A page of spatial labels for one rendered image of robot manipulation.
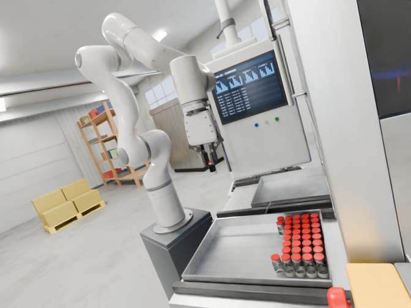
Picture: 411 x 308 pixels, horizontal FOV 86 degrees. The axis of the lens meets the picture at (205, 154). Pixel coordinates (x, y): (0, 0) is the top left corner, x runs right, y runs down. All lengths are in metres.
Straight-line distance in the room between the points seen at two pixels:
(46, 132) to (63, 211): 3.57
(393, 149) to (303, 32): 0.17
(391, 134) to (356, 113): 0.04
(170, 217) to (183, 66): 0.61
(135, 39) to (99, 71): 0.22
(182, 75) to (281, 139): 0.86
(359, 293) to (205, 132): 0.51
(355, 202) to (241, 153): 1.10
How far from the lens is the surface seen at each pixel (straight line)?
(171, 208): 0.98
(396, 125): 0.33
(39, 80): 5.64
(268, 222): 0.77
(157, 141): 0.95
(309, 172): 1.05
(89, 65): 0.96
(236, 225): 0.80
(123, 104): 0.95
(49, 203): 5.79
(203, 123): 0.67
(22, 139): 8.34
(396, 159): 0.35
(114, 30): 0.89
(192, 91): 0.66
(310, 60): 0.31
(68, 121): 8.60
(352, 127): 0.32
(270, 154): 1.41
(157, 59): 0.76
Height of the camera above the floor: 1.28
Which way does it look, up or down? 10 degrees down
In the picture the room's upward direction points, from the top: 19 degrees counter-clockwise
